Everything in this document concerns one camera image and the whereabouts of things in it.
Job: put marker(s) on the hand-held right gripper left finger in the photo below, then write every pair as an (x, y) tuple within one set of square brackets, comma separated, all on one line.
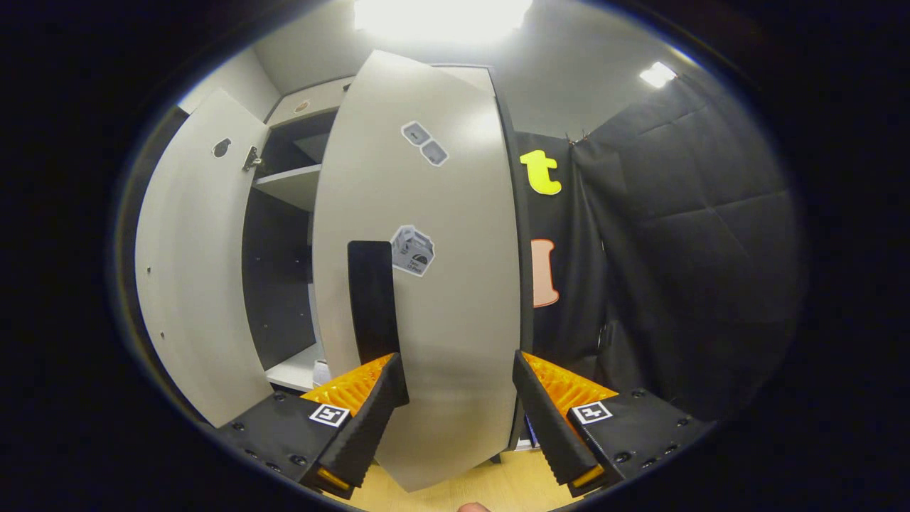
[(370, 427)]

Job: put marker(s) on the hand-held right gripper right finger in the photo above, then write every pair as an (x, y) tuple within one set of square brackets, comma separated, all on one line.
[(547, 427)]

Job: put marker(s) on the grey shoe cabinet door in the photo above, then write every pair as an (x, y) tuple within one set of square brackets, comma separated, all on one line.
[(462, 299), (192, 270)]

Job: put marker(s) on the black backdrop cloth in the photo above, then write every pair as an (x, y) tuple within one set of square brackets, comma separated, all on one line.
[(682, 270)]

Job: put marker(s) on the small ceiling light panel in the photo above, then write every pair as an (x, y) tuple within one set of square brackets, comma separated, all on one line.
[(657, 74)]

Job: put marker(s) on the large ceiling light panel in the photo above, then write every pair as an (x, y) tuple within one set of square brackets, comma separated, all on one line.
[(441, 18)]

